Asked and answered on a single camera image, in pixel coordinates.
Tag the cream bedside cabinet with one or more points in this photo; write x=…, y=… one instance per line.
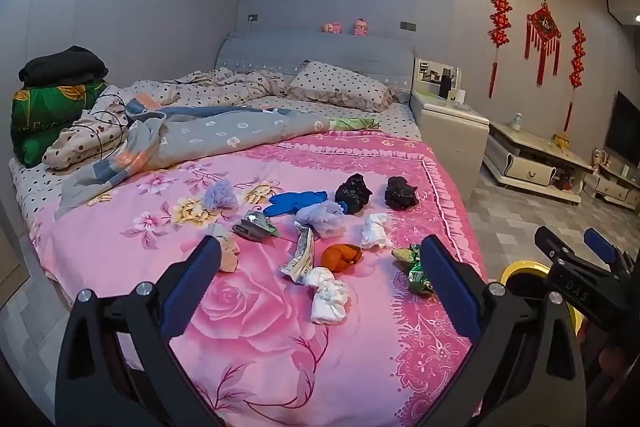
x=450, y=142

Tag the long cream television cabinet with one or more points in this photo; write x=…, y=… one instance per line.
x=530, y=167

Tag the white photo frame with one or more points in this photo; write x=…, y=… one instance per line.
x=427, y=74

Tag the green floral folded quilt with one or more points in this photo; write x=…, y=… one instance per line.
x=35, y=117

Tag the white cup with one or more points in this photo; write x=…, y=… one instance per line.
x=457, y=96

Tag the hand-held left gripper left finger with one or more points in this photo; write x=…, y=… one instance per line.
x=192, y=287

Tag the crumpled polka dot duvet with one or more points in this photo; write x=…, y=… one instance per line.
x=215, y=84

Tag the large red tasselled wall hanging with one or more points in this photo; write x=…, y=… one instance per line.
x=544, y=24

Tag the silver green snack wrapper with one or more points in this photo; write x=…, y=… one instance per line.
x=252, y=227

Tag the blue rubber glove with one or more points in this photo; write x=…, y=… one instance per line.
x=292, y=201

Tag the white printed paper wrapper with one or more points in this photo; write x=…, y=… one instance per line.
x=300, y=257

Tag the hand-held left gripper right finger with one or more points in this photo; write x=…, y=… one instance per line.
x=450, y=287

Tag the black flat television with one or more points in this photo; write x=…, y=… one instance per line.
x=625, y=132

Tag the grey bed headboard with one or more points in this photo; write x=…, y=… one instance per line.
x=300, y=49

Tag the red knot wall hanging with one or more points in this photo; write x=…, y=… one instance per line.
x=578, y=52
x=500, y=17

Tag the small white figurine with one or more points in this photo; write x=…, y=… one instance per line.
x=516, y=123

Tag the orange peel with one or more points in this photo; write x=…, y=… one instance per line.
x=337, y=257

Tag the grey floral quilt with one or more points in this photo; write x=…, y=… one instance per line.
x=215, y=132

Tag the green foil candy wrapper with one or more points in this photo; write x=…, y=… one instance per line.
x=412, y=274

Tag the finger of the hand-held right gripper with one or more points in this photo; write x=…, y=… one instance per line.
x=600, y=244
x=552, y=247

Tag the beige paper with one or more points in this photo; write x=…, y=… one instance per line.
x=227, y=252

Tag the black plastic bag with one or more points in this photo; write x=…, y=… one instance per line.
x=354, y=193
x=400, y=193

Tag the yellow trash bin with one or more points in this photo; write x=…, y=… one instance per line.
x=520, y=268

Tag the white tissue wad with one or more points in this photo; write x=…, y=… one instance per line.
x=327, y=299
x=375, y=232

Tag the short cream side cabinet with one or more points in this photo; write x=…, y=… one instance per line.
x=610, y=192

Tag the polka dot ruffled pillow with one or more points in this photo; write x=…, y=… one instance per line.
x=340, y=84

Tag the pink floral blanket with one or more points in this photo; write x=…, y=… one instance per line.
x=250, y=347

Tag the grey wall switch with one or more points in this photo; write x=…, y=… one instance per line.
x=408, y=25

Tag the cherry print pillow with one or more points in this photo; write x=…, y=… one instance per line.
x=80, y=139

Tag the black thermos bottle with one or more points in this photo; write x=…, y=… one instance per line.
x=445, y=84

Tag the pink plush toy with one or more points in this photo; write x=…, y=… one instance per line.
x=331, y=27
x=360, y=27

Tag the black folded clothing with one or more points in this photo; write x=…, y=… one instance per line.
x=65, y=64

